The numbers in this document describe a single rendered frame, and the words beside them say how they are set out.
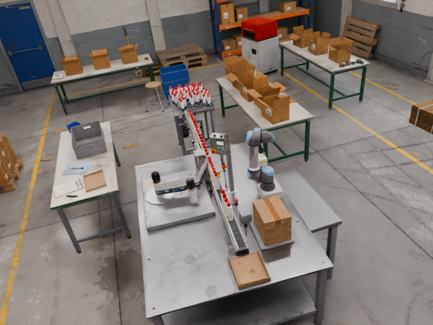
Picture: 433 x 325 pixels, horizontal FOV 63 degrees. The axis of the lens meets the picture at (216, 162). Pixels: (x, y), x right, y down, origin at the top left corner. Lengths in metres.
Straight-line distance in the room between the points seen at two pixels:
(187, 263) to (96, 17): 8.30
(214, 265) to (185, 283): 0.29
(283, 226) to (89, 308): 2.25
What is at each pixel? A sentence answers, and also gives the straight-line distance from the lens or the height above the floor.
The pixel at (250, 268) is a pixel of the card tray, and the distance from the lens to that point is 3.01.
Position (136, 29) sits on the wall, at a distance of 10.57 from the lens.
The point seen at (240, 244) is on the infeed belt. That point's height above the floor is 0.88.
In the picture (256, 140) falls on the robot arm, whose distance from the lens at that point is 3.25.
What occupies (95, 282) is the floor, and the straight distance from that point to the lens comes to 4.41.
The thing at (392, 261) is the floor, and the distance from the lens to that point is 4.35.
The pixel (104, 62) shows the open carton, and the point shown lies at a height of 0.91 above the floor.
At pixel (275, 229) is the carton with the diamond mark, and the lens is 3.04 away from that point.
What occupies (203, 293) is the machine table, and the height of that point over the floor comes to 0.83.
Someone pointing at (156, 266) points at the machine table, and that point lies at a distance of 3.17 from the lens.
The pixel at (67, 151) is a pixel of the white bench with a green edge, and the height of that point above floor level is 0.80.
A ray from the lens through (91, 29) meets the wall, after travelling 10.52.
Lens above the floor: 3.17
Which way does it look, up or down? 34 degrees down
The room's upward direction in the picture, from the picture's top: 7 degrees counter-clockwise
